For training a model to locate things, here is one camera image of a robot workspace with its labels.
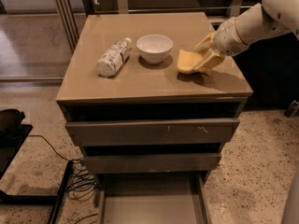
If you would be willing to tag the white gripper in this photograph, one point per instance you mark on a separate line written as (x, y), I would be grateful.
(226, 37)

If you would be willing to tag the metal railing shelf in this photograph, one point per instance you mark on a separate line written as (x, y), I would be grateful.
(155, 3)

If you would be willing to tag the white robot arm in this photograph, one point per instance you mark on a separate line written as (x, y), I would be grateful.
(268, 19)

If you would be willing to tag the grey drawer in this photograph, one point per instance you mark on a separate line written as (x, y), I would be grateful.
(151, 159)
(153, 124)
(153, 199)

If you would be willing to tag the grey bottom drawer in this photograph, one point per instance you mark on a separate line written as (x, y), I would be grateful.
(153, 199)

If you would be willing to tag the yellow sponge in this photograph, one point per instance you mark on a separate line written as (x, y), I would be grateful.
(187, 60)

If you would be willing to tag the white ceramic bowl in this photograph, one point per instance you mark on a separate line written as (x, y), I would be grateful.
(154, 48)

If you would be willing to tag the clear plastic water bottle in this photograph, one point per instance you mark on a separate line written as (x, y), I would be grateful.
(112, 60)

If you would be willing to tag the grey drawer cabinet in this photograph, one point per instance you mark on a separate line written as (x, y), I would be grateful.
(139, 82)

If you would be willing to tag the grey top drawer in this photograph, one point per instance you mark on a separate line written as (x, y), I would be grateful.
(153, 124)

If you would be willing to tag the small dark box on floor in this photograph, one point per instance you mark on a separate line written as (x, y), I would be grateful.
(291, 111)

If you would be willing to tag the grey middle drawer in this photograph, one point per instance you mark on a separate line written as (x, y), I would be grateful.
(151, 159)

